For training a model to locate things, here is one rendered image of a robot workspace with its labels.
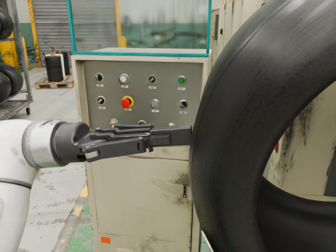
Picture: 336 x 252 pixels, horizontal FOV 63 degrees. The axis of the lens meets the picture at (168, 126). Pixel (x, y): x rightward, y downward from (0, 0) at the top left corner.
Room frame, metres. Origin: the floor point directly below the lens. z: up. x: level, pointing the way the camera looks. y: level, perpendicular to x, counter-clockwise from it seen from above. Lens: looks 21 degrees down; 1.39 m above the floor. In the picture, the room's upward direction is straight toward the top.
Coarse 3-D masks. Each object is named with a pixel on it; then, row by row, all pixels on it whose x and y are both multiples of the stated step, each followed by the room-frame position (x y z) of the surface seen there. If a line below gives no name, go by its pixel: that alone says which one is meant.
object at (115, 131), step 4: (152, 124) 0.45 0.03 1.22; (96, 128) 0.47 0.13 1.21; (100, 128) 0.47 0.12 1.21; (104, 128) 0.47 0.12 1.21; (108, 128) 0.47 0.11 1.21; (112, 128) 0.47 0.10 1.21; (116, 128) 0.47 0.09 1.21; (136, 128) 0.46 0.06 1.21; (140, 128) 0.46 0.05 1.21; (144, 128) 0.46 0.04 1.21; (148, 128) 0.45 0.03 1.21; (100, 132) 0.46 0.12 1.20; (104, 132) 0.46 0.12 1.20; (112, 132) 0.46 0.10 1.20; (116, 132) 0.46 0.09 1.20; (120, 132) 0.46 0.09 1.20; (124, 132) 0.46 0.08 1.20; (128, 132) 0.45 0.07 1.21; (132, 132) 0.45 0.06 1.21; (136, 132) 0.45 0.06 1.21; (140, 132) 0.45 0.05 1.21; (144, 132) 0.46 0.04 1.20
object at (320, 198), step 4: (288, 192) 0.64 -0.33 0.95; (300, 196) 0.63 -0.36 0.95; (304, 196) 0.63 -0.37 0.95; (308, 196) 0.63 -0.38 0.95; (312, 196) 0.63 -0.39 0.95; (316, 196) 0.63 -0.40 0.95; (320, 196) 0.63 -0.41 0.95; (324, 196) 0.63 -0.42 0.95; (328, 196) 0.63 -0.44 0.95; (332, 196) 0.63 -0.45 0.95; (320, 200) 0.61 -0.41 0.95; (324, 200) 0.61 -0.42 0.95; (328, 200) 0.61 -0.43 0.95; (332, 200) 0.61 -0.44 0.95
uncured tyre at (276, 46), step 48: (288, 0) 0.33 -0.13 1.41; (240, 48) 0.34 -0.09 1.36; (288, 48) 0.29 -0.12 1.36; (240, 96) 0.30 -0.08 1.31; (288, 96) 0.28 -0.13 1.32; (192, 144) 0.36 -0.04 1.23; (240, 144) 0.29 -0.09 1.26; (192, 192) 0.35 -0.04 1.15; (240, 192) 0.29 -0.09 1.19; (240, 240) 0.29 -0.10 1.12; (288, 240) 0.49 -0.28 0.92
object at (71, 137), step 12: (60, 132) 0.44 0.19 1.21; (72, 132) 0.44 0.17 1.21; (84, 132) 0.47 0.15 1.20; (108, 132) 0.46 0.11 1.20; (60, 144) 0.43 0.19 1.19; (72, 144) 0.43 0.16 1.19; (84, 144) 0.42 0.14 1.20; (60, 156) 0.43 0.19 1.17; (72, 156) 0.43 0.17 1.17; (84, 156) 0.45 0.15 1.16
